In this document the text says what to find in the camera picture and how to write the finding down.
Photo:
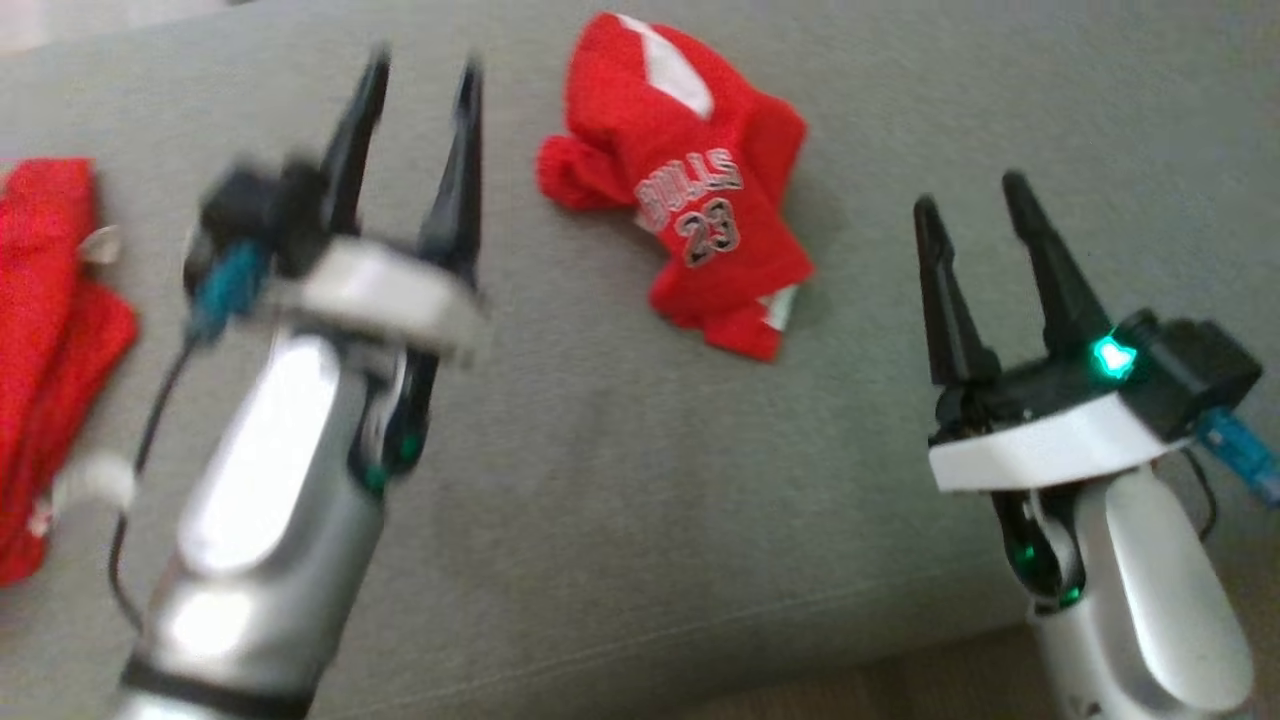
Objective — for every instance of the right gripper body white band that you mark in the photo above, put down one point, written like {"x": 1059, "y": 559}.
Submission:
{"x": 1040, "y": 445}

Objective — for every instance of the red shorts white stripe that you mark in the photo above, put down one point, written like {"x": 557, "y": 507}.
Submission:
{"x": 650, "y": 130}

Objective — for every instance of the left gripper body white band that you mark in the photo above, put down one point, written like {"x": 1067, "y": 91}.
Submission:
{"x": 370, "y": 290}

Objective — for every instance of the wide grey sofa chaise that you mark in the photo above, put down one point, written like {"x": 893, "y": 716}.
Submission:
{"x": 600, "y": 480}

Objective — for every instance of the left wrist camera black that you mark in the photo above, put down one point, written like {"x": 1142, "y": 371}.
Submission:
{"x": 255, "y": 210}

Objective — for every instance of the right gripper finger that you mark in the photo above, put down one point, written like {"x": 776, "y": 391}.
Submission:
{"x": 950, "y": 310}
{"x": 1060, "y": 280}

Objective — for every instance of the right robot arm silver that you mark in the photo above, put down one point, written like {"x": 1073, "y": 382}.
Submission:
{"x": 1150, "y": 600}

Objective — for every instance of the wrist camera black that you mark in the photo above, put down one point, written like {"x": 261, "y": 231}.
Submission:
{"x": 255, "y": 210}
{"x": 1195, "y": 375}

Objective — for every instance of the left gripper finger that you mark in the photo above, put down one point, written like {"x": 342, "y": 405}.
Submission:
{"x": 350, "y": 150}
{"x": 457, "y": 190}

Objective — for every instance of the red jersey white sleeves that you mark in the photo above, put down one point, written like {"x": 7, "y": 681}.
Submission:
{"x": 50, "y": 330}

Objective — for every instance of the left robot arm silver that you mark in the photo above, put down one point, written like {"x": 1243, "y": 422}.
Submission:
{"x": 270, "y": 480}

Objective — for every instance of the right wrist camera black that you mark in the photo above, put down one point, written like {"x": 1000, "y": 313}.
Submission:
{"x": 1195, "y": 375}

